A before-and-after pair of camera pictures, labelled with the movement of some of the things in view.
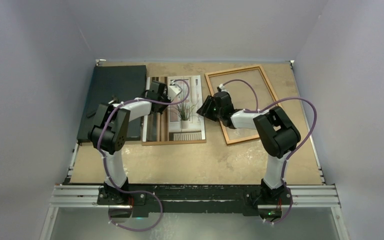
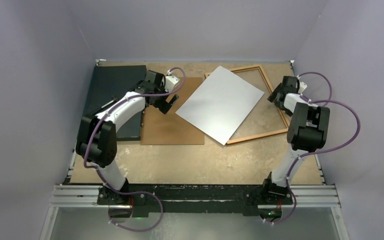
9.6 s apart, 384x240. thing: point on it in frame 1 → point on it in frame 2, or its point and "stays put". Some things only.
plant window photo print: (183, 120) → (219, 107)
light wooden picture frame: (271, 90) stays put
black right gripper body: (219, 112) → (275, 92)
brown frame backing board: (155, 126) stays put
